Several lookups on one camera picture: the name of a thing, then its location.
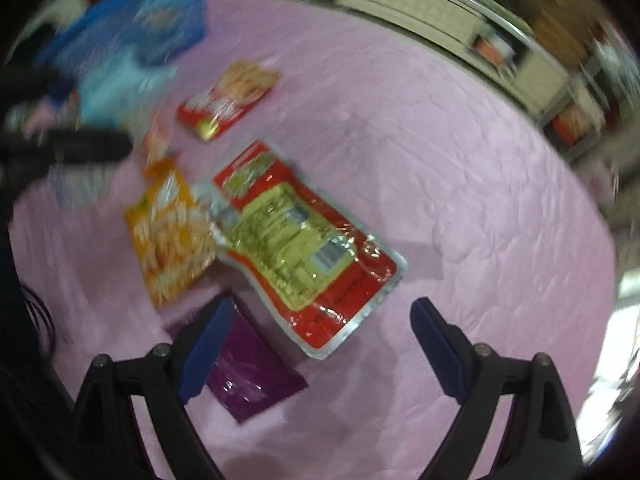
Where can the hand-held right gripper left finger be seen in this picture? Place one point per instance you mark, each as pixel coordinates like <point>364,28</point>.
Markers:
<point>210,350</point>

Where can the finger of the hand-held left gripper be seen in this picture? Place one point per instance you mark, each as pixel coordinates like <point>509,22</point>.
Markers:
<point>30,84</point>
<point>50,147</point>

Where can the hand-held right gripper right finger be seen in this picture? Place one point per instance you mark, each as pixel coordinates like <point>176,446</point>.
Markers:
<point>437,350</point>

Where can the purple snack packet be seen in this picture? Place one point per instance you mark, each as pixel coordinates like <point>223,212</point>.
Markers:
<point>250,375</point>

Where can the light blue snack packet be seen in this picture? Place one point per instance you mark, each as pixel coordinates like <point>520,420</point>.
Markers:
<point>115,90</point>

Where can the blue plastic basket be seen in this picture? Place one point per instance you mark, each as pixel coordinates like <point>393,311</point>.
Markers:
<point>125,20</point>

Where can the yellow orange snack packet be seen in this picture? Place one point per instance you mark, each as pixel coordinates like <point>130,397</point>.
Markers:
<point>170,230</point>

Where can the red snack pouch yellow label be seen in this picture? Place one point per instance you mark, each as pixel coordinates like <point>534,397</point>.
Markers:
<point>310,250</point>

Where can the small red snack packet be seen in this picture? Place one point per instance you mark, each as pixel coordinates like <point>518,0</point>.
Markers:
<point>227,97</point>

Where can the white tv cabinet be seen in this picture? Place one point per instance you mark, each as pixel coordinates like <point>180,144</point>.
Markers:
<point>430,15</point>

